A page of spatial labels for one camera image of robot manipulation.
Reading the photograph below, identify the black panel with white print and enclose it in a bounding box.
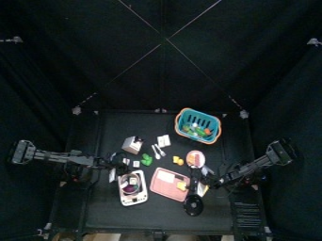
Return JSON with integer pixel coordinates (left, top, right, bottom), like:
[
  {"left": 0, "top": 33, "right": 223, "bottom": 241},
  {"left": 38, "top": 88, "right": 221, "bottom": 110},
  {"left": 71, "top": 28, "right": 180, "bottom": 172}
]
[{"left": 233, "top": 201, "right": 263, "bottom": 233}]

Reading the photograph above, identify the small white carton box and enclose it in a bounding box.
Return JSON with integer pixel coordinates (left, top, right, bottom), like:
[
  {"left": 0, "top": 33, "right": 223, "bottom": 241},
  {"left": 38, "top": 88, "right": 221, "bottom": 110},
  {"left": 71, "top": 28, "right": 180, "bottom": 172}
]
[{"left": 156, "top": 134, "right": 172, "bottom": 149}]

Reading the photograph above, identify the teal basket with orange rim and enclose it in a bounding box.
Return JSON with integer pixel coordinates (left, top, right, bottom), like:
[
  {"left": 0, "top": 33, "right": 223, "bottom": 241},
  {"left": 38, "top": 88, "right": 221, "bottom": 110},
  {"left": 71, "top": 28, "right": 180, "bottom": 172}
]
[{"left": 174, "top": 107, "right": 223, "bottom": 146}]

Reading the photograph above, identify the white toy bread slice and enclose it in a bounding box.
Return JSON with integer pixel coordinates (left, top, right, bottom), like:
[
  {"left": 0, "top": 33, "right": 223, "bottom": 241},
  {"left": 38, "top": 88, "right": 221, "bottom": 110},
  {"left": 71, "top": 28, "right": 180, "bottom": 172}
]
[{"left": 156, "top": 169, "right": 178, "bottom": 184}]

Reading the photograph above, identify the grey toy toaster box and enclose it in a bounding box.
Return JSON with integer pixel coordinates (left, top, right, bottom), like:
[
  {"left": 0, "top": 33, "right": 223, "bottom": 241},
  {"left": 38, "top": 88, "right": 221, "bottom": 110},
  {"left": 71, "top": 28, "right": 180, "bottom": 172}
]
[{"left": 120, "top": 136, "right": 144, "bottom": 155}]

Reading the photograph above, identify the white plastic fork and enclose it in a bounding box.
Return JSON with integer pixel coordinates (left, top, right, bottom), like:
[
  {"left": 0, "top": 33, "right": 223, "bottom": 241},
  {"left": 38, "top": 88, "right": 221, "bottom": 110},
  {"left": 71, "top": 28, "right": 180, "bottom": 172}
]
[{"left": 154, "top": 143, "right": 167, "bottom": 158}]

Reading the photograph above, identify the green toy vegetable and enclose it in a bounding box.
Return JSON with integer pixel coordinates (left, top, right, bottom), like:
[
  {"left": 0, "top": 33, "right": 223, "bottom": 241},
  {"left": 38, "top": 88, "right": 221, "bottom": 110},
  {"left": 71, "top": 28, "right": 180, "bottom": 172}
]
[{"left": 139, "top": 153, "right": 155, "bottom": 168}]

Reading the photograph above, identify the black round pan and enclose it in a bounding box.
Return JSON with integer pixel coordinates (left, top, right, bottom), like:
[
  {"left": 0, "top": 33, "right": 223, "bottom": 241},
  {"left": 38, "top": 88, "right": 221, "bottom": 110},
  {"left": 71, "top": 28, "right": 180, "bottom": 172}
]
[{"left": 183, "top": 194, "right": 205, "bottom": 217}]

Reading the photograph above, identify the pink cutting board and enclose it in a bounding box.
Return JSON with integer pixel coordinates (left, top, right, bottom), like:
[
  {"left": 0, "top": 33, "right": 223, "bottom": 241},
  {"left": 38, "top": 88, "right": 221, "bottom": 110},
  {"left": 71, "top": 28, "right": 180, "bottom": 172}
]
[{"left": 148, "top": 167, "right": 192, "bottom": 203}]

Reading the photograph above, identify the silver toy pot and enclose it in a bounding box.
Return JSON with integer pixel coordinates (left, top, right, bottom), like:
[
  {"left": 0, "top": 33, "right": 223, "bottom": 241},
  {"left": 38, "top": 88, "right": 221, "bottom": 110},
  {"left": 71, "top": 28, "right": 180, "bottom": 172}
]
[{"left": 118, "top": 172, "right": 143, "bottom": 195}]

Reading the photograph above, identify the white plastic spoon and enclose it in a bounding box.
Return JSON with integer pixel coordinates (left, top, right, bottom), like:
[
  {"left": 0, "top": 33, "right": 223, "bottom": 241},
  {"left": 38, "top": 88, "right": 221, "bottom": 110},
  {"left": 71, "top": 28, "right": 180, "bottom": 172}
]
[{"left": 151, "top": 144, "right": 162, "bottom": 161}]

